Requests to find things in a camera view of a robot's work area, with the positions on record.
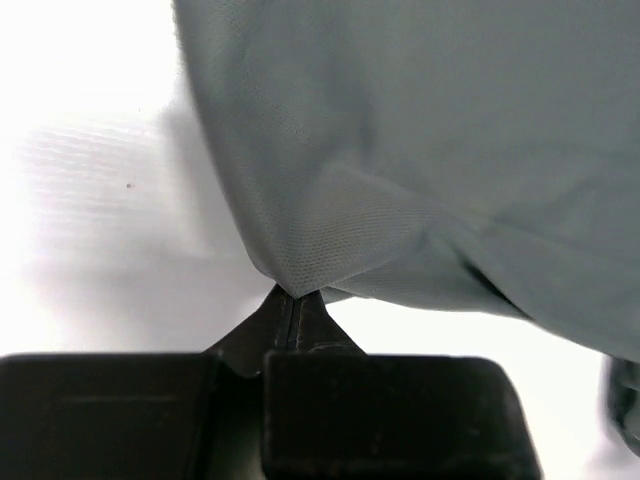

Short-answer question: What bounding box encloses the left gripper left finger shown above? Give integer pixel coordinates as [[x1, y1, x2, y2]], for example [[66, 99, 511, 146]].
[[1, 288, 293, 479]]

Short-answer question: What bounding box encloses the dark grey t shirt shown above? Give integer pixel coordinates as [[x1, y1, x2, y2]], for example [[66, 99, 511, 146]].
[[174, 1, 639, 446]]

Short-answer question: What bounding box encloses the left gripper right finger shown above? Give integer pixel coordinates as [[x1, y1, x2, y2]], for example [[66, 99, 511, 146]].
[[261, 293, 541, 479]]

